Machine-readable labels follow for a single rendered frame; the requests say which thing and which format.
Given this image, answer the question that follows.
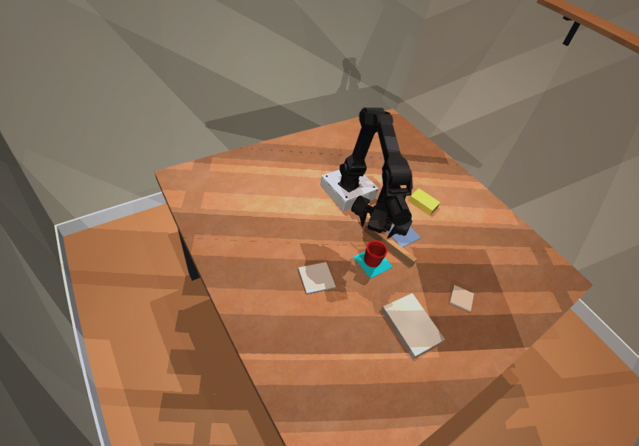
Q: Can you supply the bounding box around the yellow rectangular block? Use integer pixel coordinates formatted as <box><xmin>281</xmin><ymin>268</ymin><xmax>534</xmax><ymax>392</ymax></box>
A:
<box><xmin>409</xmin><ymin>188</ymin><xmax>440</xmax><ymax>215</ymax></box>

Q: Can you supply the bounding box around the pale lavender flat square tile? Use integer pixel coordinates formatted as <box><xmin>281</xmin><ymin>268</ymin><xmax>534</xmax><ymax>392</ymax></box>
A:
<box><xmin>298</xmin><ymin>263</ymin><xmax>336</xmax><ymax>294</ymax></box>

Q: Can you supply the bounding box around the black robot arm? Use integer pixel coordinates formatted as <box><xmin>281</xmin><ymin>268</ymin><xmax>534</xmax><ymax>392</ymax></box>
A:
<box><xmin>338</xmin><ymin>107</ymin><xmax>413</xmax><ymax>233</ymax></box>

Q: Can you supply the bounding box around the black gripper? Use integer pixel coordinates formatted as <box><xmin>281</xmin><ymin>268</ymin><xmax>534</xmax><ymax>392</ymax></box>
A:
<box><xmin>351</xmin><ymin>195</ymin><xmax>413</xmax><ymax>239</ymax></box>

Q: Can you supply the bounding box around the red cup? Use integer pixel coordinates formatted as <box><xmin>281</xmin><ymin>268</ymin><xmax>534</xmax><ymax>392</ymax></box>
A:
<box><xmin>365</xmin><ymin>240</ymin><xmax>388</xmax><ymax>267</ymax></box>

